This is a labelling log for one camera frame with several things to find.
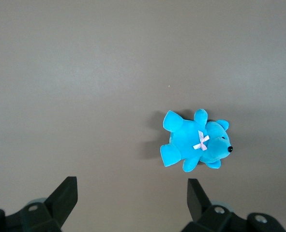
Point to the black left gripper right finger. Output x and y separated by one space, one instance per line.
198 205

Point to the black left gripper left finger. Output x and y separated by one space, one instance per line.
60 203

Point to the blue teddy bear plush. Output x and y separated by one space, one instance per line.
188 137

